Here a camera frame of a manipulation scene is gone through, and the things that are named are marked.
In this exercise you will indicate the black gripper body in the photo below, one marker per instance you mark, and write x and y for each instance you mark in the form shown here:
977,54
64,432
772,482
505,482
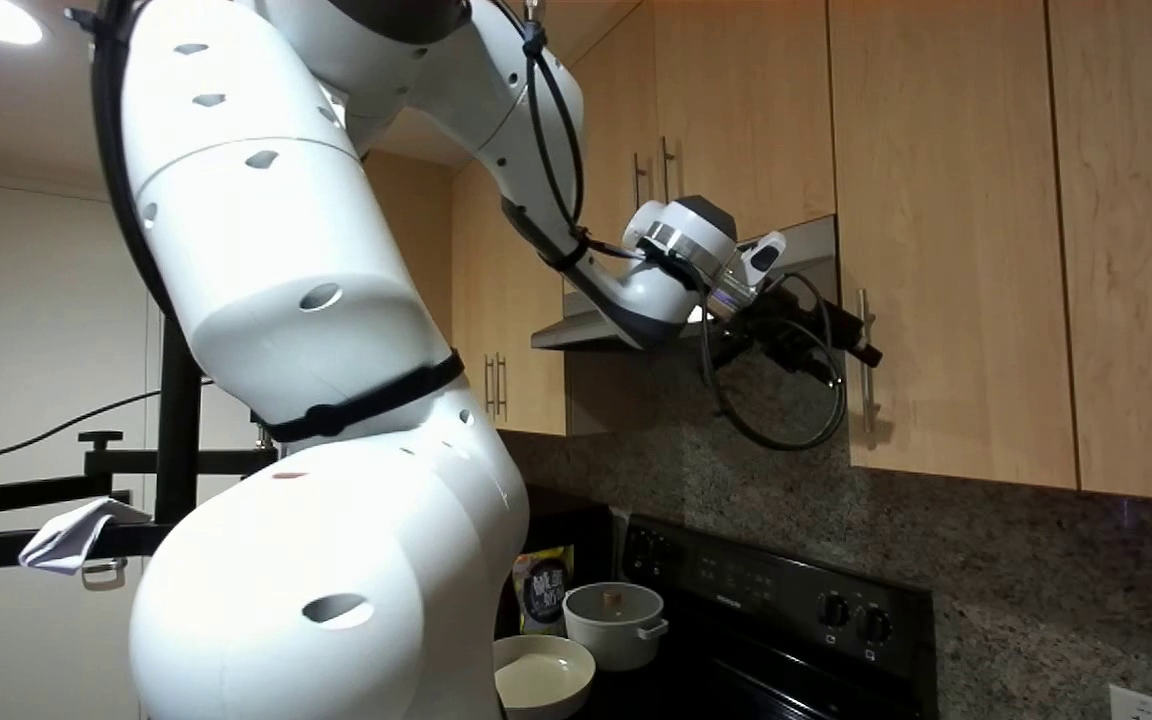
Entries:
793,325

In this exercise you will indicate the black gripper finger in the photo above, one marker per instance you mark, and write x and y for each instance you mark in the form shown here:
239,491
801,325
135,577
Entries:
819,365
848,337

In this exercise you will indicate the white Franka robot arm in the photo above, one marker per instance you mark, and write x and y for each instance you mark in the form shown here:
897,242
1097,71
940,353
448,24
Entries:
281,242

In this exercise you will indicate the stainless steel range hood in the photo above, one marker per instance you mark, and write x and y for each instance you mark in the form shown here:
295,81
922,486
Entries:
577,331

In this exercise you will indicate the black stove knob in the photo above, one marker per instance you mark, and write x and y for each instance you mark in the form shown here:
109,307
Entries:
877,623
838,609

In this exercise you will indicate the black electric stove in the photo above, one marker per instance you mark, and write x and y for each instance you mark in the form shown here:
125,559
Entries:
762,626

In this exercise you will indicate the dark food packet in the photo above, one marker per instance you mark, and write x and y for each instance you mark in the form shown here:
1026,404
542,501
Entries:
544,584

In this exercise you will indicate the white ceramic bowl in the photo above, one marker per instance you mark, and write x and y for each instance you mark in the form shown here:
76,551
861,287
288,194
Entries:
542,672

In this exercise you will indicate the black tripod stand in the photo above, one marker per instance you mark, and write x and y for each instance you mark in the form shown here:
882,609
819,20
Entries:
178,403

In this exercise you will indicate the white crumpled cloth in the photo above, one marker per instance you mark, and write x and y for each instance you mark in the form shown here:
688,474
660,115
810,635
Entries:
69,533

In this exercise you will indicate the white wall outlet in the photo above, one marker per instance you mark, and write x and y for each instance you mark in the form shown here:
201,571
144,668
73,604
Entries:
1140,700

